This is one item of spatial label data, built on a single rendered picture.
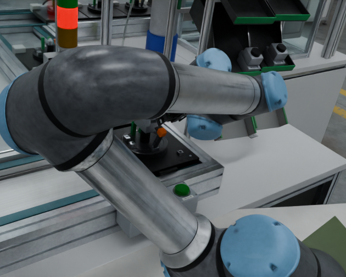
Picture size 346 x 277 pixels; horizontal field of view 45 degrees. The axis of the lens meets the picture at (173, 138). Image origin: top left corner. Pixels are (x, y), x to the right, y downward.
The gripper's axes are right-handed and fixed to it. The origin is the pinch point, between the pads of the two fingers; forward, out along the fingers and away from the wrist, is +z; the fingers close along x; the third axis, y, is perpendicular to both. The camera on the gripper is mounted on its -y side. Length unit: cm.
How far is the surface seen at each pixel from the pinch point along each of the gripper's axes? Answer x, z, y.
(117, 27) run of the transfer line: 55, 89, -76
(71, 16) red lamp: -19.2, -13.2, -23.4
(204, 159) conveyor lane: 13.8, 1.0, 17.9
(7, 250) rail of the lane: -46, 0, 24
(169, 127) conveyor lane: 14.8, 13.9, 3.3
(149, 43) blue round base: 52, 62, -51
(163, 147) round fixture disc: 3.4, 3.3, 10.8
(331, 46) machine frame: 165, 44, -28
